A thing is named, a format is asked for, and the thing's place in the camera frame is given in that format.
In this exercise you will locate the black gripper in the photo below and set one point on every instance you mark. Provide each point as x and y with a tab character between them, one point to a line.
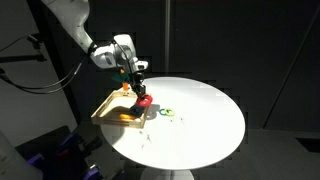
138	79

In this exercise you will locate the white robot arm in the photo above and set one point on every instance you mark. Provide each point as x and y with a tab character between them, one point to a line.
73	20

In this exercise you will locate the orange toy peg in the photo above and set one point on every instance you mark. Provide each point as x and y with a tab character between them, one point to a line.
125	86

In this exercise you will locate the wooden tray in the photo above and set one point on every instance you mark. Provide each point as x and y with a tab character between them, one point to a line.
103	116

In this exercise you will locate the grey vertical pole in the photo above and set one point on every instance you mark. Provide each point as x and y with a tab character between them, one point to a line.
167	33

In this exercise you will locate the black purple equipment cart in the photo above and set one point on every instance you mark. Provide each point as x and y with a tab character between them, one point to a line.
63	153

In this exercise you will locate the black boom stand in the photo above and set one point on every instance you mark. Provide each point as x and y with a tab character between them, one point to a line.
23	58

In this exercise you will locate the white rounded object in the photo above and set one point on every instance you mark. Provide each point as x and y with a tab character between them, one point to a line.
15	163

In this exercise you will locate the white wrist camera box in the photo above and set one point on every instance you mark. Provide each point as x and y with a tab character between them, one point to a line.
142	65

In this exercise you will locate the white table pedestal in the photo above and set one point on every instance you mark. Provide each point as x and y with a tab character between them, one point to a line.
166	174

